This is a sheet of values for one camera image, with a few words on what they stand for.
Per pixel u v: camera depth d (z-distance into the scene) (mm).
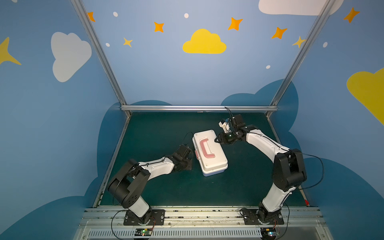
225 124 831
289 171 478
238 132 689
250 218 742
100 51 840
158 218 737
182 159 720
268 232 715
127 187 445
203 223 733
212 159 839
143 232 706
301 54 863
